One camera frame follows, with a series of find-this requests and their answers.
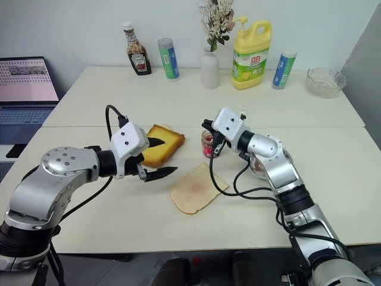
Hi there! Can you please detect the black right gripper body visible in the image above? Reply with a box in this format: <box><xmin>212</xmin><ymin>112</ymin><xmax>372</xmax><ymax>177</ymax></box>
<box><xmin>210</xmin><ymin>128</ymin><xmax>232</xmax><ymax>149</ymax></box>

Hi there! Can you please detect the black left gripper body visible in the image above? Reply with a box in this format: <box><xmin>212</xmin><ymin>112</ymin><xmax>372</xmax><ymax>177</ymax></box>
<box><xmin>123</xmin><ymin>154</ymin><xmax>148</xmax><ymax>180</ymax></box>

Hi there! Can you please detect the small glass jam jar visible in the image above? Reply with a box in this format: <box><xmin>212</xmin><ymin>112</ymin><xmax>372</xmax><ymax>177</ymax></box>
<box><xmin>201</xmin><ymin>129</ymin><xmax>220</xmax><ymax>158</ymax></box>

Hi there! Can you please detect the thin pale bread slice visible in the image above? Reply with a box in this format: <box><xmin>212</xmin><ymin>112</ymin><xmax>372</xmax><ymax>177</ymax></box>
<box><xmin>169</xmin><ymin>162</ymin><xmax>229</xmax><ymax>216</ymax></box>

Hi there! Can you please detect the thick golden toast block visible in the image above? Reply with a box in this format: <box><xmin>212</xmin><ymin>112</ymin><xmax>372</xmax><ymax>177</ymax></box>
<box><xmin>139</xmin><ymin>123</ymin><xmax>186</xmax><ymax>168</ymax></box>

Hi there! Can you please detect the small clear glass cup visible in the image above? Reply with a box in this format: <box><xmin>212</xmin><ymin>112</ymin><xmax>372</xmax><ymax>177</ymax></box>
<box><xmin>248</xmin><ymin>148</ymin><xmax>270</xmax><ymax>181</ymax></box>

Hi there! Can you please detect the white ceramic vase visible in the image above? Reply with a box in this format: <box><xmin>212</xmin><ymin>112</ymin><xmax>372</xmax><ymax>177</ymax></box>
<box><xmin>200</xmin><ymin>46</ymin><xmax>220</xmax><ymax>89</ymax></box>

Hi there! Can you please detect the yellow detergent pump bottle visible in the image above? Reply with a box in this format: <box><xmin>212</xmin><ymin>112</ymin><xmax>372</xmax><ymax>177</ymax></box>
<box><xmin>231</xmin><ymin>15</ymin><xmax>272</xmax><ymax>91</ymax></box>

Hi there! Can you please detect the grey tube with blue-green label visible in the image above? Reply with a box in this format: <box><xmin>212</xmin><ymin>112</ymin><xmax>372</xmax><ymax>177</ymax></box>
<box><xmin>271</xmin><ymin>49</ymin><xmax>298</xmax><ymax>90</ymax></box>
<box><xmin>157</xmin><ymin>38</ymin><xmax>181</xmax><ymax>83</ymax></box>

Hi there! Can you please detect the ketchup bottle with white cap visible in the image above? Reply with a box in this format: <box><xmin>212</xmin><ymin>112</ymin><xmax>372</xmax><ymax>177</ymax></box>
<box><xmin>121</xmin><ymin>21</ymin><xmax>152</xmax><ymax>77</ymax></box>

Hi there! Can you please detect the dried flower bouquet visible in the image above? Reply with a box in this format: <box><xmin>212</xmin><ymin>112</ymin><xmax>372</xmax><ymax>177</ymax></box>
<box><xmin>198</xmin><ymin>0</ymin><xmax>236</xmax><ymax>53</ymax></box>

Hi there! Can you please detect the clear scalloped glass bowl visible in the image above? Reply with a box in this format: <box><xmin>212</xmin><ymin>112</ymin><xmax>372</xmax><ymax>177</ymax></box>
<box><xmin>305</xmin><ymin>67</ymin><xmax>347</xmax><ymax>99</ymax></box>

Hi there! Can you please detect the open grey laptop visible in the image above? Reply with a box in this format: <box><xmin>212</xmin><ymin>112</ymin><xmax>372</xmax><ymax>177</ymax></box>
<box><xmin>0</xmin><ymin>56</ymin><xmax>61</xmax><ymax>147</ymax></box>

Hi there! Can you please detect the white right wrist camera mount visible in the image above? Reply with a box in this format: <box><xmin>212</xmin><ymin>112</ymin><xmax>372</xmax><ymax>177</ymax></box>
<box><xmin>212</xmin><ymin>107</ymin><xmax>247</xmax><ymax>141</ymax></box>

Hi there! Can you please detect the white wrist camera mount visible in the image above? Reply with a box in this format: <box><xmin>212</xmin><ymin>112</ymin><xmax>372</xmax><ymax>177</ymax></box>
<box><xmin>212</xmin><ymin>107</ymin><xmax>247</xmax><ymax>141</ymax></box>
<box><xmin>109</xmin><ymin>122</ymin><xmax>150</xmax><ymax>181</ymax></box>

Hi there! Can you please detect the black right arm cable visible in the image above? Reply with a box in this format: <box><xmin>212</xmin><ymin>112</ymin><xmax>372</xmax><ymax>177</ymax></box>
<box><xmin>209</xmin><ymin>142</ymin><xmax>346</xmax><ymax>248</ymax></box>

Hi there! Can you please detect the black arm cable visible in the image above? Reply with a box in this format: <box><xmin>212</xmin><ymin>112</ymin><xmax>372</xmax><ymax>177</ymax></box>
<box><xmin>209</xmin><ymin>142</ymin><xmax>346</xmax><ymax>248</ymax></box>
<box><xmin>47</xmin><ymin>104</ymin><xmax>130</xmax><ymax>286</ymax></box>

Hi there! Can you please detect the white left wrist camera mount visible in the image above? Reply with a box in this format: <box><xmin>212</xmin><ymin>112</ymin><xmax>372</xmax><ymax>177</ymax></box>
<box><xmin>109</xmin><ymin>122</ymin><xmax>150</xmax><ymax>181</ymax></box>

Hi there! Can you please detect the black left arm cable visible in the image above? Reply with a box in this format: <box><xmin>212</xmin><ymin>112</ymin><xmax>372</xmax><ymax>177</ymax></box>
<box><xmin>47</xmin><ymin>104</ymin><xmax>130</xmax><ymax>286</ymax></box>

